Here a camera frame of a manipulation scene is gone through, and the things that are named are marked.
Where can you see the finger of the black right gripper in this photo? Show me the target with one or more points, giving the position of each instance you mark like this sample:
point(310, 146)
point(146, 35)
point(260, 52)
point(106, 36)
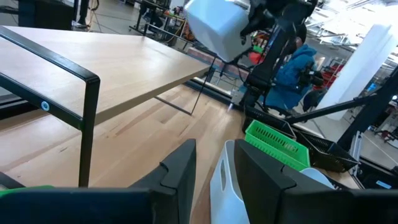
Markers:
point(258, 23)

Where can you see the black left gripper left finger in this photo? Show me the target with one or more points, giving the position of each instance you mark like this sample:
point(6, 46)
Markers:
point(177, 186)

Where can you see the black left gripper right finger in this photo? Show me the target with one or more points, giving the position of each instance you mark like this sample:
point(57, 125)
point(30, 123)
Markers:
point(264, 193)

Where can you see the white plastic basket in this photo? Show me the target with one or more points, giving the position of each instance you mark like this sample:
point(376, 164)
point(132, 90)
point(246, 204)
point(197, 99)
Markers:
point(227, 193)
point(214, 25)

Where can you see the green plastic basket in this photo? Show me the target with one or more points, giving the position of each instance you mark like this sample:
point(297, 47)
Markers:
point(25, 190)
point(273, 146)

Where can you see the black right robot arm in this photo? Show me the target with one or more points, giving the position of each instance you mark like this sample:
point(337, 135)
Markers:
point(270, 62)

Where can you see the person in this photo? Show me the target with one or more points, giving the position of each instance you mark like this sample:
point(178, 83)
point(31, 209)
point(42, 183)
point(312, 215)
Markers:
point(289, 77)

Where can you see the white pillar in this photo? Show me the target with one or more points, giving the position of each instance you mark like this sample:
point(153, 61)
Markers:
point(357, 68)

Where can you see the black controller box blue displays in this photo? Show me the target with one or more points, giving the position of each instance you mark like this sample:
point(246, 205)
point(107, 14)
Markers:
point(376, 180)

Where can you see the black cabinet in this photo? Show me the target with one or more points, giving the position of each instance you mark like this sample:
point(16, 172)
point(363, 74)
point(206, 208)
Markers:
point(46, 14)

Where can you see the black aluminium rig frame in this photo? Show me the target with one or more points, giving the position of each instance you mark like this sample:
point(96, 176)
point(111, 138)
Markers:
point(367, 118)

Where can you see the wooden shelf black metal frame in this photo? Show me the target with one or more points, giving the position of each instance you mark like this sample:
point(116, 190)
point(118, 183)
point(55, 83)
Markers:
point(124, 62)

